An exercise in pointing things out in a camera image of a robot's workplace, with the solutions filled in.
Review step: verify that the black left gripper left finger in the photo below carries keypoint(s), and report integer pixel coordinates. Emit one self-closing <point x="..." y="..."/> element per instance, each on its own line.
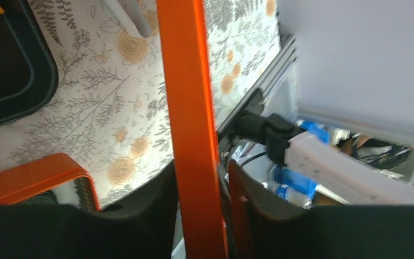
<point x="140" y="225"/>

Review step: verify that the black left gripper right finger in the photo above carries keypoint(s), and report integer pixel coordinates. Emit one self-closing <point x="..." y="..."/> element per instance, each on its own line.
<point x="267" y="226"/>

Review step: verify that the orange cookie box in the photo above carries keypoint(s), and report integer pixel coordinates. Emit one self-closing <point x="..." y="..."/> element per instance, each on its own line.
<point x="39" y="176"/>

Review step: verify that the orange box lid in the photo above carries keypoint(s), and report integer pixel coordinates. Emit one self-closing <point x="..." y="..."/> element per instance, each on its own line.
<point x="194" y="137"/>

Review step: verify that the black cookie tray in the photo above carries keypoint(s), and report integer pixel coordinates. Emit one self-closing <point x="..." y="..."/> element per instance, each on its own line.
<point x="28" y="73"/>

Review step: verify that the metal tongs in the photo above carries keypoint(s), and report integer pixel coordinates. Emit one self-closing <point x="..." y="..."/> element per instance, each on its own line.
<point x="130" y="16"/>

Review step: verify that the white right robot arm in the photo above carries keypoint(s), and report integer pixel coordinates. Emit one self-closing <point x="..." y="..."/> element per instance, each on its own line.
<point x="289" y="145"/>

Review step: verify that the floral table mat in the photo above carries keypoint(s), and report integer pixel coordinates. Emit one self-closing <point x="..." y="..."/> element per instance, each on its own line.
<point x="109" y="112"/>

